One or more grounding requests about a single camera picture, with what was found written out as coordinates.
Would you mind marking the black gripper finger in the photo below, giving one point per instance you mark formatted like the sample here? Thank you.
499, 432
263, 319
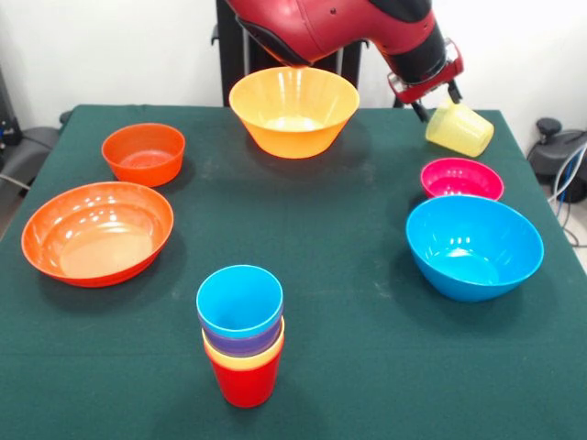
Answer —
420, 112
455, 91

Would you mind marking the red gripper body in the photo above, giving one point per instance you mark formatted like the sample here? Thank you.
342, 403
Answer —
426, 89

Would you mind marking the translucent yellow cup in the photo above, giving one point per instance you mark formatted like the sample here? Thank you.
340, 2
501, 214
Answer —
463, 130

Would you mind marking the blue cup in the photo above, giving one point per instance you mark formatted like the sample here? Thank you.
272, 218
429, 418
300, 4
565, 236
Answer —
238, 298

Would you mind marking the purple cup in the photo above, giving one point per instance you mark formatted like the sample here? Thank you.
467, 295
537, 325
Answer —
238, 346

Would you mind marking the orange-yellow cup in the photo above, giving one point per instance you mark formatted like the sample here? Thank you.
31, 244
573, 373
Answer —
243, 364

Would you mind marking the red cup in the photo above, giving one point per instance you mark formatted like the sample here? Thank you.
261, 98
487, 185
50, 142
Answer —
245, 387

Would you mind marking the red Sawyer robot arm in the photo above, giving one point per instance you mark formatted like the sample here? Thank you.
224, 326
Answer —
330, 23

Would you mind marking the pink bowl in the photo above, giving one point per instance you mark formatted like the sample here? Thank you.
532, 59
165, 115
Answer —
461, 179

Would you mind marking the black stand base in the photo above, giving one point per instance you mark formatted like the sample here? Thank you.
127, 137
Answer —
548, 156

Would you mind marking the large yellow bowl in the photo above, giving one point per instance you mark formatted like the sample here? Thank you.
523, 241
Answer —
293, 133

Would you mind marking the dark green table cloth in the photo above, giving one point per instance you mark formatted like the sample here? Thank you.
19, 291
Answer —
321, 229

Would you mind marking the large blue bowl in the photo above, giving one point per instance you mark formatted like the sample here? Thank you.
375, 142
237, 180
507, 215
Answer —
472, 270

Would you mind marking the small orange bowl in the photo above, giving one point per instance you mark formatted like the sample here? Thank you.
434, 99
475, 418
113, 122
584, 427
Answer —
142, 169

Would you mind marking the large shallow orange bowl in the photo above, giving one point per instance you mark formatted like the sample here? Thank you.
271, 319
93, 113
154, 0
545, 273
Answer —
96, 238

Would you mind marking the grey stand base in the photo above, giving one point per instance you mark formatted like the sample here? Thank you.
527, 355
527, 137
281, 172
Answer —
32, 146

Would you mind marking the black equipment rack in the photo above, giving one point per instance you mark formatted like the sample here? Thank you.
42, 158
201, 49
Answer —
7, 119

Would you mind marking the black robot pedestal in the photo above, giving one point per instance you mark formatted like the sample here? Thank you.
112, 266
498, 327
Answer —
229, 64

